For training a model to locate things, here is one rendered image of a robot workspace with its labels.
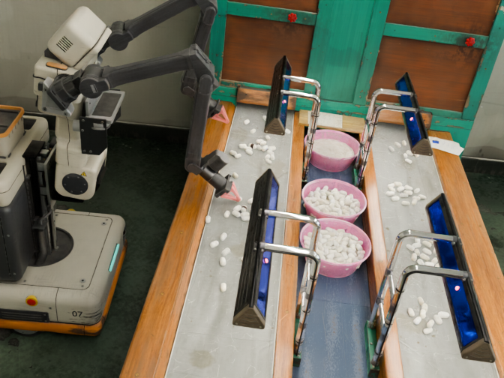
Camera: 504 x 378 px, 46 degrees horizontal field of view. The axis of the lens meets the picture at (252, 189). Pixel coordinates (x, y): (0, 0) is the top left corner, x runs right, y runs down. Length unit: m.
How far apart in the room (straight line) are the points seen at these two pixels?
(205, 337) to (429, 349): 0.70
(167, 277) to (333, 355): 0.59
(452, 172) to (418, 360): 1.14
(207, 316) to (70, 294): 0.90
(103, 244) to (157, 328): 1.09
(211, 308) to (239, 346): 0.17
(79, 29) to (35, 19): 1.85
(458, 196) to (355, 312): 0.83
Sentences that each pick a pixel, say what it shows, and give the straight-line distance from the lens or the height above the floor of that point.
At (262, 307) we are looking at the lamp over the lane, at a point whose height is 1.07.
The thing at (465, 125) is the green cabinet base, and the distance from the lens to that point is 3.20.
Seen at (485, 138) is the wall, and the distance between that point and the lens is 4.39.
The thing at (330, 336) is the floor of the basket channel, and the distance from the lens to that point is 2.01.
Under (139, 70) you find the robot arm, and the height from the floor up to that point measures 1.30.
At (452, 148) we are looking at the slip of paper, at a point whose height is 0.77.
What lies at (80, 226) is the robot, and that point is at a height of 0.28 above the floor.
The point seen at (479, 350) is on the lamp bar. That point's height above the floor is 1.08.
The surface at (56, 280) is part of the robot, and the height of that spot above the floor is 0.28.
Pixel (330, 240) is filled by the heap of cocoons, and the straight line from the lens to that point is 2.26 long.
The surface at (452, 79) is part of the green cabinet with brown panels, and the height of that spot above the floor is 1.03.
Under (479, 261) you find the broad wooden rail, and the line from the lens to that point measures 2.36.
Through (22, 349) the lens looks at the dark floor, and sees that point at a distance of 2.85.
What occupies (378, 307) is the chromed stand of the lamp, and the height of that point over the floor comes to 0.82.
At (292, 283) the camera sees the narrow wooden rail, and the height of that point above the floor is 0.76.
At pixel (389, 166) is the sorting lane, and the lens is 2.80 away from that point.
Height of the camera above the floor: 2.14
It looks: 35 degrees down
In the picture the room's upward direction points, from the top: 7 degrees clockwise
